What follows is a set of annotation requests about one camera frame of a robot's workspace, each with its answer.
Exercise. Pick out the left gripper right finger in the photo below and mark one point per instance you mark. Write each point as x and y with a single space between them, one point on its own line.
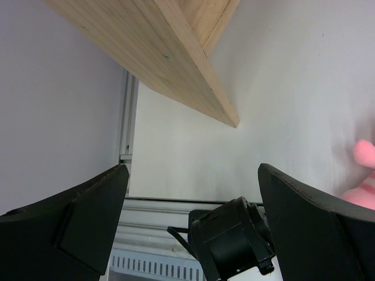
316 236

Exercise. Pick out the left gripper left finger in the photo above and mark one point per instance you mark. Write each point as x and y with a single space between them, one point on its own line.
68 236

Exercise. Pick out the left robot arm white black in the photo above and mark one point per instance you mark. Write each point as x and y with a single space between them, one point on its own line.
228 240

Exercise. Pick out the wooden two-tier shelf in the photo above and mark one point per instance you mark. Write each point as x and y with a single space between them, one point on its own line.
165 44

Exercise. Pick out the pink striped plush front centre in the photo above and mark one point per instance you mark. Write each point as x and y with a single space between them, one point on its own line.
363 193

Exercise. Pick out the white slotted cable duct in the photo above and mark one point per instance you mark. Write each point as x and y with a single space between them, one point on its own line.
156 267

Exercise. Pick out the aluminium mounting rail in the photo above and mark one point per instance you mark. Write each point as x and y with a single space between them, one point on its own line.
143 223

